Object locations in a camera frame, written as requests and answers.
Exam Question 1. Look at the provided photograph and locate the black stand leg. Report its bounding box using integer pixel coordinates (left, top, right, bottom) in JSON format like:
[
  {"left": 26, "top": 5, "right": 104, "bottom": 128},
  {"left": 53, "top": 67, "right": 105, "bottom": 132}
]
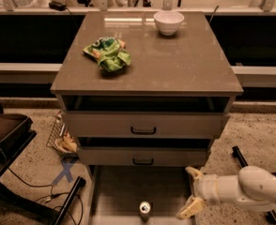
[
  {"left": 232, "top": 146, "right": 276, "bottom": 225},
  {"left": 53, "top": 176, "right": 85, "bottom": 225}
]

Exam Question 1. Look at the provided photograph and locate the black floor cable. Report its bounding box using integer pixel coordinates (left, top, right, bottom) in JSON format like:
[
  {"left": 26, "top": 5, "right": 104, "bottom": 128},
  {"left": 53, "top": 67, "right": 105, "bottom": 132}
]
[{"left": 0, "top": 147, "right": 84, "bottom": 225}]

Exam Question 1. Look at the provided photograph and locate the grey drawer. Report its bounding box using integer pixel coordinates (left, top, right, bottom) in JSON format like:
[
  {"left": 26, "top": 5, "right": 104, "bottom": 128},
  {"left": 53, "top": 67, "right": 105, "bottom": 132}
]
[
  {"left": 62, "top": 112, "right": 229, "bottom": 139},
  {"left": 77, "top": 147, "right": 207, "bottom": 167}
]

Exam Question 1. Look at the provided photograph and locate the black chair left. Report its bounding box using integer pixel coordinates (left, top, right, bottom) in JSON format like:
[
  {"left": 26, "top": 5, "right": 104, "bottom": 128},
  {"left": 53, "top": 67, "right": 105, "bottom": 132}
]
[{"left": 0, "top": 103, "right": 58, "bottom": 225}]

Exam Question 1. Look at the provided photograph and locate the white ceramic bowl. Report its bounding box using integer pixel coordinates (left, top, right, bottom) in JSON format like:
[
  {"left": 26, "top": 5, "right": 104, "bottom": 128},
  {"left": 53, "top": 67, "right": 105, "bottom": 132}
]
[{"left": 153, "top": 10, "right": 184, "bottom": 36}]

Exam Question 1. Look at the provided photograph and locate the top grey drawer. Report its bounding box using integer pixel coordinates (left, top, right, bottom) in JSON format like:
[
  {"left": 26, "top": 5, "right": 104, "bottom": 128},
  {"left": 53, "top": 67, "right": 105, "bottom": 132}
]
[{"left": 62, "top": 112, "right": 229, "bottom": 139}]

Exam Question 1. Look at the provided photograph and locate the green crumpled chip bag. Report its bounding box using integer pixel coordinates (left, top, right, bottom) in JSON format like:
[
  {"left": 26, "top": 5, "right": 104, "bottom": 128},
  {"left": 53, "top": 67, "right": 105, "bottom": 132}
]
[{"left": 83, "top": 37, "right": 131, "bottom": 72}]

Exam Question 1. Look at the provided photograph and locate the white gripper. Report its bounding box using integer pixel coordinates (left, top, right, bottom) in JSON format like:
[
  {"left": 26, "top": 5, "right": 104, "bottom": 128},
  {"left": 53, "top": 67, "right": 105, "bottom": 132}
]
[{"left": 176, "top": 166, "right": 239, "bottom": 219}]

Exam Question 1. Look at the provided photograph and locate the black stand leg left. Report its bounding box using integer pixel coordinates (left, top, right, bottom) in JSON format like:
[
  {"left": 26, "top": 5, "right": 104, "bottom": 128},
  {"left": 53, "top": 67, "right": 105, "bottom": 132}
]
[{"left": 53, "top": 176, "right": 85, "bottom": 225}]

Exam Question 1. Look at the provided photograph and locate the bottom open drawer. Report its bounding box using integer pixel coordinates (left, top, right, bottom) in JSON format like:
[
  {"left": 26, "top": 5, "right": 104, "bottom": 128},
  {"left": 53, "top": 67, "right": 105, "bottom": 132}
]
[{"left": 88, "top": 166, "right": 196, "bottom": 225}]

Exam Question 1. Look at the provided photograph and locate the grey drawer cabinet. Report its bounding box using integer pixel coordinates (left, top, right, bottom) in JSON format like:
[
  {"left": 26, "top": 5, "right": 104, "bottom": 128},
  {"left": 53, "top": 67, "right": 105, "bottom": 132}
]
[{"left": 51, "top": 11, "right": 243, "bottom": 158}]

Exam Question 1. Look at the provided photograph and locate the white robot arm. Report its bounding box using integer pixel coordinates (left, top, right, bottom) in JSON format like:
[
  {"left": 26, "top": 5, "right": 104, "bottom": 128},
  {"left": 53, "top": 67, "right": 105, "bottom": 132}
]
[{"left": 176, "top": 166, "right": 276, "bottom": 219}]

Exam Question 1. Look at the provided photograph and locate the redbull can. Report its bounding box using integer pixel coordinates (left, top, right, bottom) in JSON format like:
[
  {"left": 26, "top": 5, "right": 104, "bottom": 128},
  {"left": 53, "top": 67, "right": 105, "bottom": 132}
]
[{"left": 139, "top": 201, "right": 151, "bottom": 221}]

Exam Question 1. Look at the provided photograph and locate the middle grey drawer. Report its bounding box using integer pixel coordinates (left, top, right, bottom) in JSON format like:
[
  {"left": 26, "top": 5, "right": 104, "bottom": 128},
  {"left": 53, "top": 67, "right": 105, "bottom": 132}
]
[{"left": 77, "top": 147, "right": 207, "bottom": 167}]

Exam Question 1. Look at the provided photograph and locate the black power adapter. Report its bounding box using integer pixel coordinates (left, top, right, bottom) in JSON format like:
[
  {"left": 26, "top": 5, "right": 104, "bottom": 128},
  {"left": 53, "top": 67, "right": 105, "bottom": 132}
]
[{"left": 49, "top": 1, "right": 66, "bottom": 11}]

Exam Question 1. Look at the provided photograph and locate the blue tape cross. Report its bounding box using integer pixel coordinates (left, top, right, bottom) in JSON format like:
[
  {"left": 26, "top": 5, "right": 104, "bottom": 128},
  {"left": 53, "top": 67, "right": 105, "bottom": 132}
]
[{"left": 52, "top": 157, "right": 78, "bottom": 185}]

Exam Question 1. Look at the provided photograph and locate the black stand leg right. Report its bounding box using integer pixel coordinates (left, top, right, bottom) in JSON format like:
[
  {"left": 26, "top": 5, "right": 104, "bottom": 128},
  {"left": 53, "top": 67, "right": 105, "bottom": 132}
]
[{"left": 232, "top": 146, "right": 276, "bottom": 225}]

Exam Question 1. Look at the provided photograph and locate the wire basket on floor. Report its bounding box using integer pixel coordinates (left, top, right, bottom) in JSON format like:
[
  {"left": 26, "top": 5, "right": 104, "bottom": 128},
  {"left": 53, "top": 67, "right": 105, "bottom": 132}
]
[{"left": 46, "top": 112, "right": 77, "bottom": 158}]

